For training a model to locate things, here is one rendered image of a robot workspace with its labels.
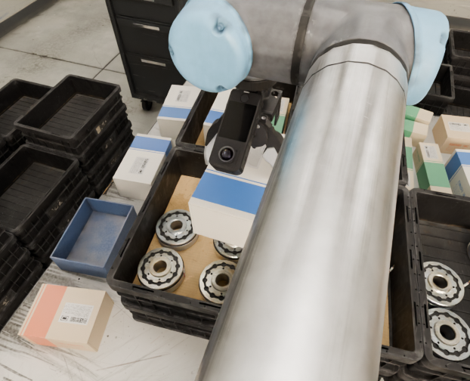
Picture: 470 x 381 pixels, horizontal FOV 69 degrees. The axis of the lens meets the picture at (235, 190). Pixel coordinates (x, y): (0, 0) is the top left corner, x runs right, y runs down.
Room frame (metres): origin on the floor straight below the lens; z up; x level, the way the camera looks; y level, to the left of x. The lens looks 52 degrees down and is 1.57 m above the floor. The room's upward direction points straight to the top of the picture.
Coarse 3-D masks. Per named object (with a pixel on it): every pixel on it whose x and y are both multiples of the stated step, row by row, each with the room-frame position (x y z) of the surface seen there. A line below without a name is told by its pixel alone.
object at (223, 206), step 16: (256, 160) 0.41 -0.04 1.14; (208, 176) 0.37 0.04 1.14; (224, 176) 0.37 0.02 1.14; (240, 176) 0.37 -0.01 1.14; (256, 176) 0.37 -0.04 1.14; (208, 192) 0.34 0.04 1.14; (224, 192) 0.34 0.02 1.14; (240, 192) 0.34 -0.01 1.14; (256, 192) 0.34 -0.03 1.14; (192, 208) 0.31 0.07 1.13; (208, 208) 0.31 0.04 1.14; (224, 208) 0.31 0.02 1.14; (240, 208) 0.31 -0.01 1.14; (256, 208) 0.31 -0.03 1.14; (192, 224) 0.32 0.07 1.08; (208, 224) 0.31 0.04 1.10; (224, 224) 0.30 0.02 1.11; (240, 224) 0.29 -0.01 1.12; (224, 240) 0.30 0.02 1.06; (240, 240) 0.29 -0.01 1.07
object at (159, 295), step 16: (160, 176) 0.55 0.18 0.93; (144, 208) 0.47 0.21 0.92; (128, 240) 0.38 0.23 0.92; (112, 272) 0.30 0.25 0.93; (112, 288) 0.27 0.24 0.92; (128, 288) 0.27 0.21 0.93; (144, 288) 0.27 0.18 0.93; (176, 304) 0.24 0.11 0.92; (192, 304) 0.23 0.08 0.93; (208, 304) 0.24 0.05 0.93
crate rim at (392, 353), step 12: (408, 192) 0.50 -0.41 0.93; (408, 204) 0.47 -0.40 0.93; (408, 216) 0.43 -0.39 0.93; (408, 228) 0.40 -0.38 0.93; (408, 240) 0.37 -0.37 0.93; (408, 252) 0.34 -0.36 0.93; (408, 264) 0.32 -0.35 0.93; (408, 276) 0.29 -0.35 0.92; (420, 324) 0.20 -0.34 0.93; (420, 336) 0.18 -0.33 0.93; (396, 348) 0.16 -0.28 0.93; (420, 348) 0.16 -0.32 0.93; (396, 360) 0.14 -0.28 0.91; (408, 360) 0.14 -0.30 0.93
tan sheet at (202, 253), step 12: (180, 180) 0.62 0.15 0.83; (192, 180) 0.62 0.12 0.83; (180, 192) 0.58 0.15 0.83; (192, 192) 0.58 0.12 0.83; (168, 204) 0.54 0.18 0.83; (180, 204) 0.54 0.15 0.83; (180, 228) 0.46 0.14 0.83; (156, 240) 0.43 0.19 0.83; (204, 240) 0.43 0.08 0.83; (180, 252) 0.40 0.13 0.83; (192, 252) 0.40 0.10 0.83; (204, 252) 0.40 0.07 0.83; (192, 264) 0.37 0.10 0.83; (204, 264) 0.37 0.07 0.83; (192, 276) 0.34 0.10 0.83; (180, 288) 0.31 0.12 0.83; (192, 288) 0.31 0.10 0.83
